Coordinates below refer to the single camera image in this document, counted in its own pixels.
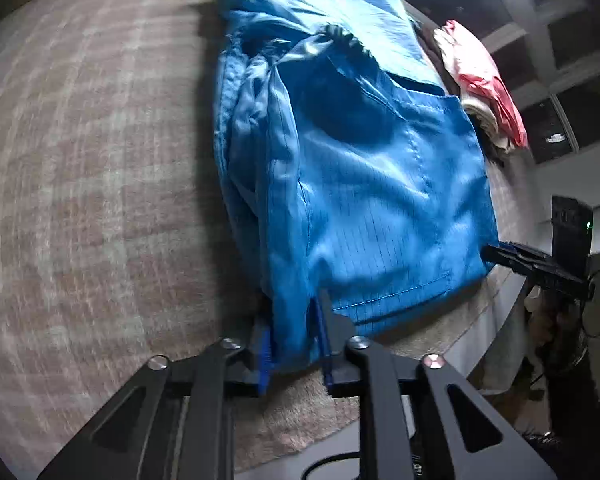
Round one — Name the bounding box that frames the blue striped work jacket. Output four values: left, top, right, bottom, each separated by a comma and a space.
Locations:
213, 0, 498, 370

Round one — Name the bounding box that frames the beige folded garment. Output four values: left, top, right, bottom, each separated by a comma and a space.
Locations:
460, 92, 514, 153

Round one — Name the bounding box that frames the plaid bed sheet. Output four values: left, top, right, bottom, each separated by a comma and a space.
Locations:
0, 0, 534, 476

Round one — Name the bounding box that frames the pink folded garment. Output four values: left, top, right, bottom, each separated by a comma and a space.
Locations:
434, 20, 528, 151

